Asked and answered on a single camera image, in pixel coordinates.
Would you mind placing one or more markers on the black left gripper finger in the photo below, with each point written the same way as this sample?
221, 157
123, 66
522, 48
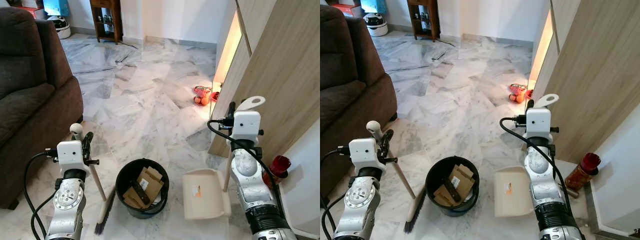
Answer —
381, 140
388, 138
84, 141
90, 140

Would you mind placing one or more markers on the plain brown cardboard piece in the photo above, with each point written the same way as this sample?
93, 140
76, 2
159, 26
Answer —
441, 195
131, 197

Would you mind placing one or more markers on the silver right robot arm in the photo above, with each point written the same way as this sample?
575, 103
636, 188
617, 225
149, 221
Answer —
542, 175
250, 175

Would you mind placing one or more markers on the brown cardboard with white label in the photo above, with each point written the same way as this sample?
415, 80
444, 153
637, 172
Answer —
462, 182
152, 185

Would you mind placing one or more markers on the red capped bottle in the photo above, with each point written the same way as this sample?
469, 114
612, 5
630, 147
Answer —
280, 165
580, 175

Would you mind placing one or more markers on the red box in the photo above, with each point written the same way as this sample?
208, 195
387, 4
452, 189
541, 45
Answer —
350, 9
35, 11

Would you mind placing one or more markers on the dark brown sofa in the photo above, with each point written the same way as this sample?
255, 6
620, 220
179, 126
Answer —
30, 90
345, 85

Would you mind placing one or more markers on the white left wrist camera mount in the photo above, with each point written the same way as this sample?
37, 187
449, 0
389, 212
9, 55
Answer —
70, 152
362, 150

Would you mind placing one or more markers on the black plastic bucket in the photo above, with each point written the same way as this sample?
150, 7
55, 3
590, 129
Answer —
150, 212
462, 210

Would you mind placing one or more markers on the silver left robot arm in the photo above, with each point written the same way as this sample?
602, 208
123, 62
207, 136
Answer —
357, 205
67, 200

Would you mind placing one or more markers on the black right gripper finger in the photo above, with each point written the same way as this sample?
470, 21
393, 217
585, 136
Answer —
232, 108
529, 105

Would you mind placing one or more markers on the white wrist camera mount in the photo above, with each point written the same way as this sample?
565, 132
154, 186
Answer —
70, 152
247, 125
538, 121
362, 150

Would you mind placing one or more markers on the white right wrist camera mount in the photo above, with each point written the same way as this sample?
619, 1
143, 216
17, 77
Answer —
247, 125
538, 121

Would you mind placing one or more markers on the blue box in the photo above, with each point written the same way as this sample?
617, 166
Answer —
56, 7
372, 6

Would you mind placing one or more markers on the white round helmet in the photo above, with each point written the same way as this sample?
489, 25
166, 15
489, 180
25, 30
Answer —
61, 27
376, 25

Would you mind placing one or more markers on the light wooden cabinet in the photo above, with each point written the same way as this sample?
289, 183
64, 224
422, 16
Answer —
595, 70
285, 75

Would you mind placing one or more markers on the dark wooden side table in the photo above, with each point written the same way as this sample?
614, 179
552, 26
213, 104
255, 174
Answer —
422, 3
105, 4

